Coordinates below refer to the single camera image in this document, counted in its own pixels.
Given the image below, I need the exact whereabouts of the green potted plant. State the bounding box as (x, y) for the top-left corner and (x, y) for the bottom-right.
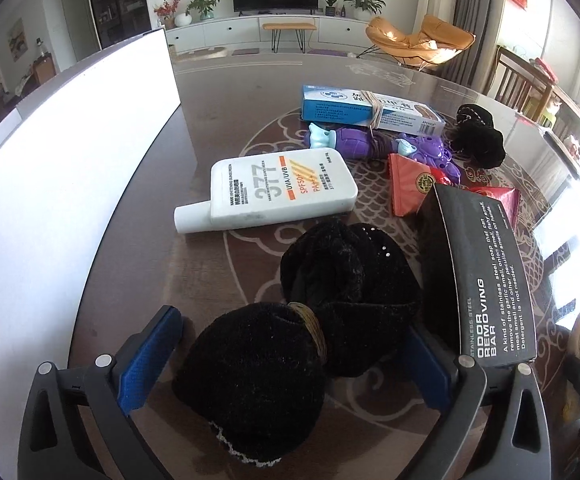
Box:
(187, 0), (223, 21)

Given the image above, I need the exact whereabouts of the orange lounge chair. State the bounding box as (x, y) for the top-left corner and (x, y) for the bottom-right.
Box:
(365, 14), (476, 72)

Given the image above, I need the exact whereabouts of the red flower plant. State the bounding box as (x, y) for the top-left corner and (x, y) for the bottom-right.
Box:
(154, 0), (181, 29)

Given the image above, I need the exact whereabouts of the red triangular packet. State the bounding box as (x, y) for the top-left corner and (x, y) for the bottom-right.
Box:
(470, 186), (520, 228)
(389, 153), (445, 217)

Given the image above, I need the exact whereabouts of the small black knit item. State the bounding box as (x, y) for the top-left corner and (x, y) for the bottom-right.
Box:
(452, 103), (506, 170)

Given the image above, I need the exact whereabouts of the leafy potted plant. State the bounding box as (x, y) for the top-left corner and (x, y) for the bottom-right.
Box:
(344, 0), (385, 20)

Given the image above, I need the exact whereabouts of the grey curtain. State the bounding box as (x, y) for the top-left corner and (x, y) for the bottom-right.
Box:
(422, 0), (508, 86)

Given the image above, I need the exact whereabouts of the purple plastic toy wand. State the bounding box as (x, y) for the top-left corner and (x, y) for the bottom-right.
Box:
(307, 122), (464, 186)

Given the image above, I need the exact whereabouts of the white television cabinet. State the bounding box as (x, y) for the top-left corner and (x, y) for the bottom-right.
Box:
(162, 14), (385, 53)

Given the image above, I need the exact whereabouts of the white sunscreen bottle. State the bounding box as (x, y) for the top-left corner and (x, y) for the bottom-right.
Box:
(174, 150), (359, 235)

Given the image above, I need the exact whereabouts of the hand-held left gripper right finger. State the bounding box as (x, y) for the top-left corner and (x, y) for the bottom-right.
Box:
(404, 327), (565, 480)

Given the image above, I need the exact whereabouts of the brown patterned desktop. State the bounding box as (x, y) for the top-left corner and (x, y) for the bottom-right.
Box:
(70, 52), (580, 480)

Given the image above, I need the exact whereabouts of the wooden bench with metal legs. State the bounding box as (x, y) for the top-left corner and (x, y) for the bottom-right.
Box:
(262, 21), (317, 53)

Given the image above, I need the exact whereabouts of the framed wall picture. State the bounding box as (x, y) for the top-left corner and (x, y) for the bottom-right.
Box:
(9, 19), (29, 59)

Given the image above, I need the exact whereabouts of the black cardboard box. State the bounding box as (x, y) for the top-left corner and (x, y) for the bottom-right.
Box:
(416, 182), (538, 368)

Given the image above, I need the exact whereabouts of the brown wooden chair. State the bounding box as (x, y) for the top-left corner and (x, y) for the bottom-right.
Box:
(484, 46), (553, 121)

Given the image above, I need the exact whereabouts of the dark display cabinet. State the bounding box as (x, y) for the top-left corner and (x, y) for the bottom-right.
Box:
(85, 0), (151, 51)

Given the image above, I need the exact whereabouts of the round wooden floor board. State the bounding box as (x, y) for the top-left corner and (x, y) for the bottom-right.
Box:
(177, 47), (228, 61)

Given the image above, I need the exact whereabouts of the blue and white medicine box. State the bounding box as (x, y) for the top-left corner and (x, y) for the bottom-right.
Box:
(300, 84), (448, 133)

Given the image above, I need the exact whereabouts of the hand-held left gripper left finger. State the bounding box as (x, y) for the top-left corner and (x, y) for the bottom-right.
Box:
(17, 304), (185, 480)

